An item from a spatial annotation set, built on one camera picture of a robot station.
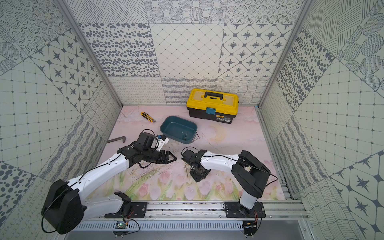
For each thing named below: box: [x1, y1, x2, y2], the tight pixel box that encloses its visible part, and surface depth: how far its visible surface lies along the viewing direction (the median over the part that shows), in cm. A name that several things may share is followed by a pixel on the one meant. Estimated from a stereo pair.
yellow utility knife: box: [140, 112, 157, 123], surface depth 114 cm
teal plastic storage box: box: [160, 115, 198, 144], surface depth 107 cm
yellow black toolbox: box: [186, 88, 239, 124], surface depth 104 cm
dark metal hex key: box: [107, 136, 126, 143], surface depth 103 cm
